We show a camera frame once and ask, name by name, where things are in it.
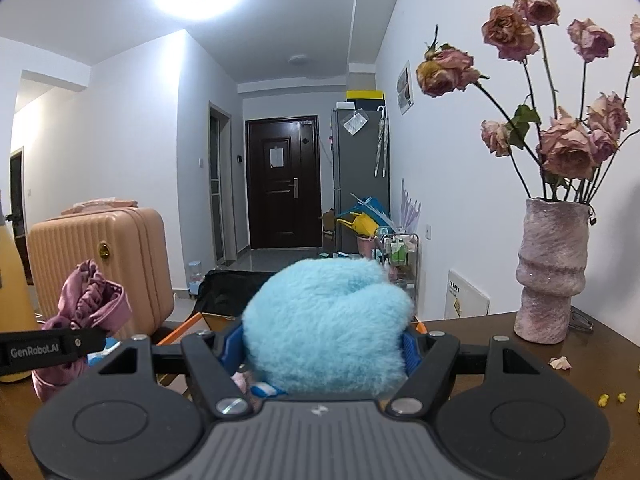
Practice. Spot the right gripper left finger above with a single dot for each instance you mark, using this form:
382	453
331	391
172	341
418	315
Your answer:
211	360

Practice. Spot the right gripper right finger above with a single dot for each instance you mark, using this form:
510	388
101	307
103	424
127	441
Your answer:
429	363

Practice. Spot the pink satin pouch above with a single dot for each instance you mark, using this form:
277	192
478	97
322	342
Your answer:
87	300

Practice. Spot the light blue plush toy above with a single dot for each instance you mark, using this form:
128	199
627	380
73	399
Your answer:
328	326

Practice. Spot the blue pocket tissue pack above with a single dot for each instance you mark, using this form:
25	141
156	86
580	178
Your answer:
263	390

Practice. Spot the red orange cardboard box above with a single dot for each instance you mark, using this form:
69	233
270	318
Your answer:
200	322

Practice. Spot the blue tissue packet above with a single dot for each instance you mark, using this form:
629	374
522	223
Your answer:
111	345

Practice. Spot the fallen pink petal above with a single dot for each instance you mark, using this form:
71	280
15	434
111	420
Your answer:
560	363

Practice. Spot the pink textured vase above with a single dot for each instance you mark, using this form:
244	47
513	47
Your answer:
551	268

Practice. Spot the black glasses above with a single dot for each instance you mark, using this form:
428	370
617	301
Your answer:
580	322

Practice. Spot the purple feather decoration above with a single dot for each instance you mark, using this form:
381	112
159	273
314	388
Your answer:
410	211

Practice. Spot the blue yellow bag pile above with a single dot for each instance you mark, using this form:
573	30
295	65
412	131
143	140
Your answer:
366	217

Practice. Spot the pink ribbed suitcase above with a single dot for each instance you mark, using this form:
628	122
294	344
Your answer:
127	244

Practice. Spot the yellow crumbs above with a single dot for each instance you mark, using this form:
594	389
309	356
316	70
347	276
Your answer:
605	399

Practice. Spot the small cardboard box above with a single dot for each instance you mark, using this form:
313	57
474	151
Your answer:
328	230

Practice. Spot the grey refrigerator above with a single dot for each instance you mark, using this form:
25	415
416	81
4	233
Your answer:
354	145

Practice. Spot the dried pink roses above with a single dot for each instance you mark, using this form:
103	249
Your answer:
572	152

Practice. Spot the dark brown door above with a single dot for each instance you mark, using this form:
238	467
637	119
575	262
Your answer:
284	182

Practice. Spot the yellow box on fridge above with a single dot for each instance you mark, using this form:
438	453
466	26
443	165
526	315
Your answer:
355	95

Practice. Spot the white panel against wall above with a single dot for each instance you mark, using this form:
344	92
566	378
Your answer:
463	300

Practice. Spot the metal wire cart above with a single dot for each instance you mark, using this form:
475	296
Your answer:
400	254

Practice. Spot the wall picture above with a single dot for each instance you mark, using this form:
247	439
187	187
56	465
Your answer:
404	89

